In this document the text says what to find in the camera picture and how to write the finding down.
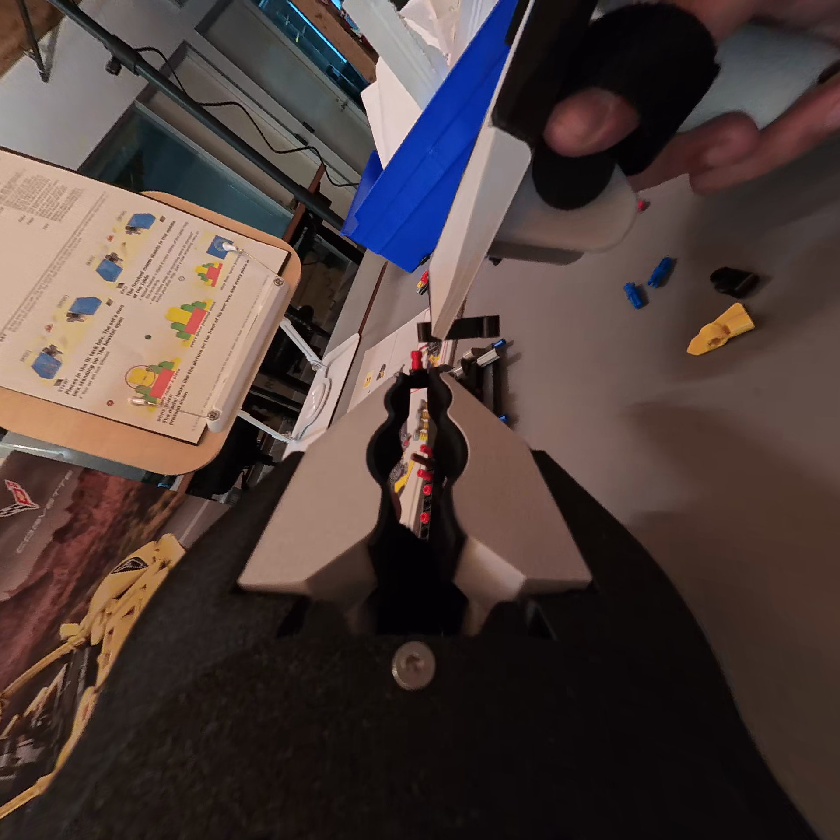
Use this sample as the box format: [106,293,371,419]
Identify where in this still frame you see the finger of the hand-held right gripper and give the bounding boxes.
[428,126,534,341]

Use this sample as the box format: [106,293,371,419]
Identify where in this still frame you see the black metal pole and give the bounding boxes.
[39,0,355,227]

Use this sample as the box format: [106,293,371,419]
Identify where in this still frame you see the blue plastic bin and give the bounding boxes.
[341,0,519,273]

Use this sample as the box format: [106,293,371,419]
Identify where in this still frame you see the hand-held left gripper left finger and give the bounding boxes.
[236,373,406,634]

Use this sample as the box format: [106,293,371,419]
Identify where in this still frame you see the lego instruction booklet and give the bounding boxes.
[344,308,460,526]

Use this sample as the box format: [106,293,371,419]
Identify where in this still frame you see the white paper bags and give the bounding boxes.
[344,0,506,165]

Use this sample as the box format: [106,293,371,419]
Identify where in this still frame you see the person's right hand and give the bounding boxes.
[543,0,840,194]

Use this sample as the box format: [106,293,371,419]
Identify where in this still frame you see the black lego set box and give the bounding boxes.
[0,453,231,840]

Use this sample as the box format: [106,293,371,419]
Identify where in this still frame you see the white metal stand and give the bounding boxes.
[238,318,362,442]

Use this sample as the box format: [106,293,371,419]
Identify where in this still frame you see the lego car chassis model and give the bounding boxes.
[390,338,513,542]

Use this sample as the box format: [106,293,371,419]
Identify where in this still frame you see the wooden instruction board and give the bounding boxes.
[0,147,303,475]

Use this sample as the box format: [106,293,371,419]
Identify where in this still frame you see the black hanging cable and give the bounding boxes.
[131,46,362,188]

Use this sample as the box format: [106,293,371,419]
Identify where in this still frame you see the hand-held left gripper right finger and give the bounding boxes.
[428,369,595,635]

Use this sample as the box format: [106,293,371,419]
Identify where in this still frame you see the small yellow lego connector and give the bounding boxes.
[686,302,756,357]

